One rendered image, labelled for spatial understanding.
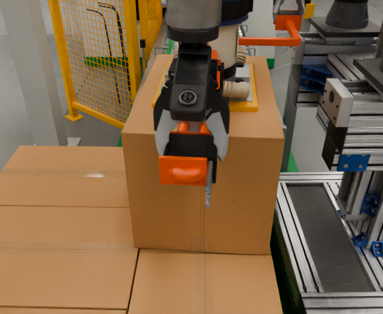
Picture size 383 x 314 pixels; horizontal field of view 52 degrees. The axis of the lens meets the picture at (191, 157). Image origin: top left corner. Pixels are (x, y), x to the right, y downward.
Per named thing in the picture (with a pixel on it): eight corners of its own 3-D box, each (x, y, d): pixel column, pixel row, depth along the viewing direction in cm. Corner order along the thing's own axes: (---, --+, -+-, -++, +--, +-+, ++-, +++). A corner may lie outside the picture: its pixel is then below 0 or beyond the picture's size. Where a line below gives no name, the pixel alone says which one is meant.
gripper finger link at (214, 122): (238, 140, 67) (219, 93, 63) (239, 159, 62) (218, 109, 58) (221, 146, 68) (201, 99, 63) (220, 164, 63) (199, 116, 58)
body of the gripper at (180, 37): (218, 93, 65) (221, 18, 58) (216, 118, 57) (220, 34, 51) (172, 92, 65) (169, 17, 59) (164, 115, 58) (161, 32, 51)
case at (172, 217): (162, 145, 169) (158, 53, 147) (256, 148, 166) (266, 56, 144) (133, 248, 119) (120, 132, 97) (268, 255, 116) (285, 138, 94)
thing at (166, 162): (167, 155, 69) (166, 130, 66) (209, 157, 69) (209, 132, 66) (159, 184, 62) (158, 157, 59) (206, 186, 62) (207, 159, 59)
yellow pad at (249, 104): (223, 67, 135) (223, 53, 132) (252, 68, 134) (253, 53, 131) (220, 111, 107) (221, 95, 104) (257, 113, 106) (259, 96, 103)
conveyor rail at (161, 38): (167, 28, 377) (166, 7, 367) (173, 28, 377) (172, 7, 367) (128, 161, 184) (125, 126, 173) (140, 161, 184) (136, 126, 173)
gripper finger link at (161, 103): (174, 133, 62) (196, 86, 58) (173, 139, 61) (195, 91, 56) (147, 122, 62) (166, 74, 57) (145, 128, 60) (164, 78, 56)
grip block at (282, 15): (272, 23, 142) (274, 9, 140) (297, 23, 142) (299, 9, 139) (274, 30, 135) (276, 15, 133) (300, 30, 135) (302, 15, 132)
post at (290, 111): (275, 164, 254) (298, 1, 199) (286, 164, 254) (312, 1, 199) (277, 171, 248) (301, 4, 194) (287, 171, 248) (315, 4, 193)
